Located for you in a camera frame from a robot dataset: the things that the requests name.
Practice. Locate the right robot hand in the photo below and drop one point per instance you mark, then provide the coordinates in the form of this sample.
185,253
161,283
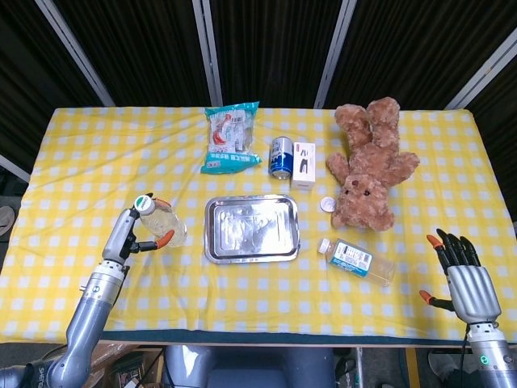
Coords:
472,291

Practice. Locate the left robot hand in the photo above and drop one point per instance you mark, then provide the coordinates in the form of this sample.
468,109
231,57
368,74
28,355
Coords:
119,238

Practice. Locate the clear plastic bottle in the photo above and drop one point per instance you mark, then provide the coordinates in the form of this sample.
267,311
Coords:
161,220

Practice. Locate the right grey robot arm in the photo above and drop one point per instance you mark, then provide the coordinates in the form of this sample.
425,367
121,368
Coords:
490,363

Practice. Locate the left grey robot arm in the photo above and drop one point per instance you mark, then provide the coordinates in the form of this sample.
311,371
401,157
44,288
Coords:
87,315

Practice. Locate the tea bottle with teal label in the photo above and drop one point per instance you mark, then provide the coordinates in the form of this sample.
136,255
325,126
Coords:
351,258

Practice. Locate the rectangular metal tray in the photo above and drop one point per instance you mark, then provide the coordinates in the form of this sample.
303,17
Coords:
250,230

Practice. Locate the grey shoe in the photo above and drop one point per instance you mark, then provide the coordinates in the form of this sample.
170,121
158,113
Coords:
442,365

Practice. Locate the brown cardboard box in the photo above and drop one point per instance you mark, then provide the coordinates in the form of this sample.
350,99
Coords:
115,352

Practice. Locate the brown plush teddy bear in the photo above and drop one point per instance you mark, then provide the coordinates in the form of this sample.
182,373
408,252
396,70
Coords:
363,194

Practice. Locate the teal snack bag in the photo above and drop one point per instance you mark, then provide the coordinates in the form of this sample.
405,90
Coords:
230,137

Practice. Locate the yellow checkered tablecloth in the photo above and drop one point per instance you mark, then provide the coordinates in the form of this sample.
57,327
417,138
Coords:
258,299

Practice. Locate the small white round cap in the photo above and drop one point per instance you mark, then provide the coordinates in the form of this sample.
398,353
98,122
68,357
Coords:
327,204

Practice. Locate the black corrugated partition panel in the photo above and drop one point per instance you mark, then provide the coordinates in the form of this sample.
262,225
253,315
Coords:
141,52
270,52
32,81
412,48

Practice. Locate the blue drink can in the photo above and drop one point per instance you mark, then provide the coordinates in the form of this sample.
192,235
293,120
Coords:
281,159

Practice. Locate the grey robot torso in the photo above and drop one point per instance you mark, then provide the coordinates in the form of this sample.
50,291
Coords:
250,372

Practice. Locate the small white carton box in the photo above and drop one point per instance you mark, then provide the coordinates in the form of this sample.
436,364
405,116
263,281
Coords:
303,169

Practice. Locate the white partition post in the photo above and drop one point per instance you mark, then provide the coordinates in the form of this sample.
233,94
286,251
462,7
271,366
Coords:
207,48
14,167
72,48
335,48
480,74

